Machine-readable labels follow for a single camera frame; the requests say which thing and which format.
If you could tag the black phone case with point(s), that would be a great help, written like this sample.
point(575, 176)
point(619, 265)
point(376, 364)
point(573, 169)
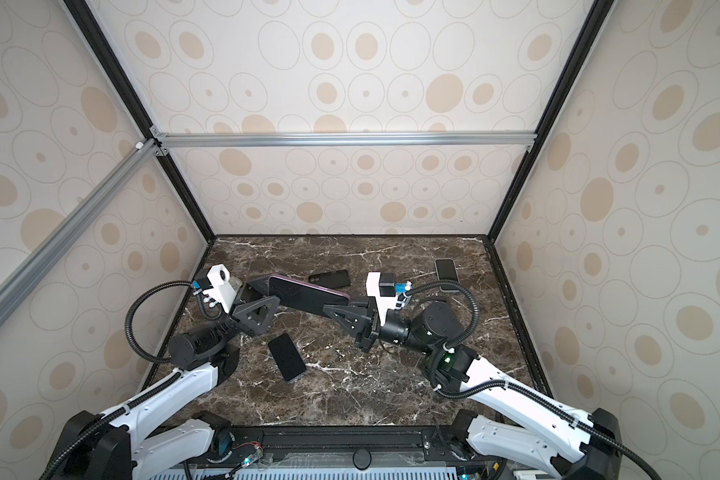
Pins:
point(337, 279)

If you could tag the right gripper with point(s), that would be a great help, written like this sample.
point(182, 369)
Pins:
point(367, 328)

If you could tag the aluminium rail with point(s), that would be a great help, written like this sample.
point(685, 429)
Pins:
point(19, 284)
point(335, 139)

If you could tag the black phone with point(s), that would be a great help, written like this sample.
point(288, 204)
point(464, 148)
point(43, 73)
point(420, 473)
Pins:
point(446, 270)
point(287, 357)
point(299, 295)

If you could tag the black base frame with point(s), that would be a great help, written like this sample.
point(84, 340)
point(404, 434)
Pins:
point(342, 450)

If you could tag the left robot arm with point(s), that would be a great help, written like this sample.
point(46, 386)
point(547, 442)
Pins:
point(156, 396)

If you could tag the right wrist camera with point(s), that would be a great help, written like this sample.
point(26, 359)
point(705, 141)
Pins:
point(388, 293)

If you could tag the light blue case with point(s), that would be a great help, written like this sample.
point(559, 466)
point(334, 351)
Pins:
point(447, 286)

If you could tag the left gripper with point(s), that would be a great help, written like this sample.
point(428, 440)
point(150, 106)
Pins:
point(240, 313)

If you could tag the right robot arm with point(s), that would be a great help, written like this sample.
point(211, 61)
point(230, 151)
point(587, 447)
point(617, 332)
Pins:
point(436, 320)

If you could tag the aluminium rail back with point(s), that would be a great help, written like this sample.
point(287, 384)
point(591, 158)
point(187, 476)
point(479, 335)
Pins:
point(335, 139)

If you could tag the aluminium rail left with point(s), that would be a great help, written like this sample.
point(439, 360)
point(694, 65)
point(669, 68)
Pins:
point(19, 284)

